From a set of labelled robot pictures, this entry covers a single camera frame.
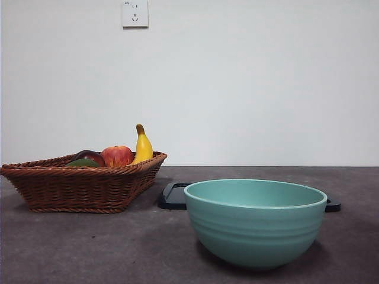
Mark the teal ribbed bowl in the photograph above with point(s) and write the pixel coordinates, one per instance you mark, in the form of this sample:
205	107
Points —
254	230

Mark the green avocado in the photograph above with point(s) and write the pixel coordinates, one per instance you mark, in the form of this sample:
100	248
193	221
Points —
81	163

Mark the yellow banana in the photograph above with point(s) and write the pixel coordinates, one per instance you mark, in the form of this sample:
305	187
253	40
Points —
143	146

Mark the black rectangular tray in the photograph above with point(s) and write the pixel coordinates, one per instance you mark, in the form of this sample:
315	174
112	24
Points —
171	198

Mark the red yellow apple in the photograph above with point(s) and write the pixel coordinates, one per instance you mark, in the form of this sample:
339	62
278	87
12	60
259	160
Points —
118	155

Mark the dark red plum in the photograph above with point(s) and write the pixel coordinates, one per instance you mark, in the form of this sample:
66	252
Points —
91	155

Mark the brown wicker basket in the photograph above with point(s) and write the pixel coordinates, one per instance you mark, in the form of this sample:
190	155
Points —
74	189

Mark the white wall power socket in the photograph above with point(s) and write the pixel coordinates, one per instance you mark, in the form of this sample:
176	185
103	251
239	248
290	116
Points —
135	14

